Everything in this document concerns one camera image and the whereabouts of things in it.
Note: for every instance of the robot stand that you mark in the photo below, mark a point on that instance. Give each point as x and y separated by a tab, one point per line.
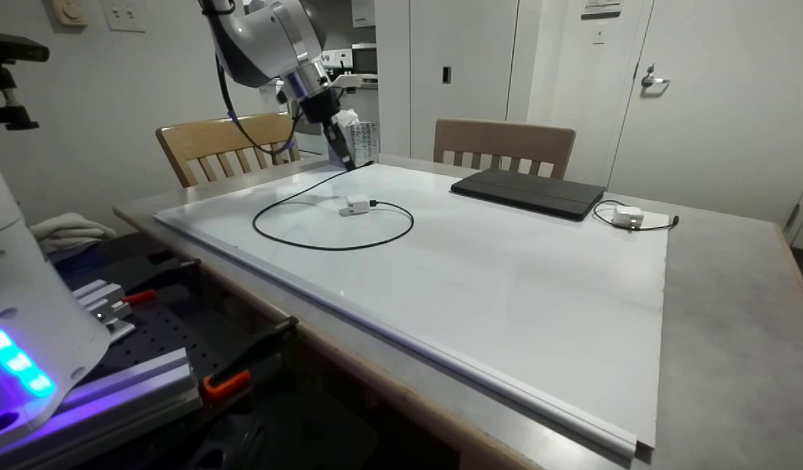
160	339

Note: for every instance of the black tablet case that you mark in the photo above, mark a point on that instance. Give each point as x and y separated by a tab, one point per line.
529	192

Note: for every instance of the camera on mount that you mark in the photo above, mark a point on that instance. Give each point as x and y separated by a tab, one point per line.
13	49

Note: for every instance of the white power adapter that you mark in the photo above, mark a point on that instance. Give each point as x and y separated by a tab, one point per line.
627	216

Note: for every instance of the silver metal bracket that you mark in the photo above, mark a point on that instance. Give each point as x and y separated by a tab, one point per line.
101	303

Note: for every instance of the wall thermostat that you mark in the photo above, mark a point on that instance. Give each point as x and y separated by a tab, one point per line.
70	12

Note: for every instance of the white door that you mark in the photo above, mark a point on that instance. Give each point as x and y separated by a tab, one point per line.
721	104

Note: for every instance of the white light switch plate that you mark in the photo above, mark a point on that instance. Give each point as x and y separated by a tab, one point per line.
123	14

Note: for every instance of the microwave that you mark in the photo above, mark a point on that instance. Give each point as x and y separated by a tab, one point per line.
364	59

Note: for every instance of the light wooden chair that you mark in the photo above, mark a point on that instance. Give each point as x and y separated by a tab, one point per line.
212	137

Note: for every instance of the white folded towel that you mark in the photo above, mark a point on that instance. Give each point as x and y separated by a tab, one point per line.
68	230

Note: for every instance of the black wall plate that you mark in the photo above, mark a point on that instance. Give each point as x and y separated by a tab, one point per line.
446	74

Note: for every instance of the brown wooden chair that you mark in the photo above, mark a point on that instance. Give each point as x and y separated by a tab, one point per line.
503	138

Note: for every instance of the napkin holder with napkins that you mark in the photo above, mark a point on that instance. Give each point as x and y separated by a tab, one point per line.
363	140

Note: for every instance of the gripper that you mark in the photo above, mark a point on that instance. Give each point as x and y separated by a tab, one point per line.
319	106

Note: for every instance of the white charger adapter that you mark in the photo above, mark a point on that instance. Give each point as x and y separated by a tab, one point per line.
357	204

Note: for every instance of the black clamp orange tip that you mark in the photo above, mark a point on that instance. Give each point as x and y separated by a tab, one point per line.
170	281
245	365

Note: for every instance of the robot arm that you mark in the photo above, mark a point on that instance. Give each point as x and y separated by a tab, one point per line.
264	39

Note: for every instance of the wall sign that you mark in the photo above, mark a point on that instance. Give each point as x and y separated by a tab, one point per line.
601	6

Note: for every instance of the white board sheet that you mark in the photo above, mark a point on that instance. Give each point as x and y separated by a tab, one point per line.
480	287

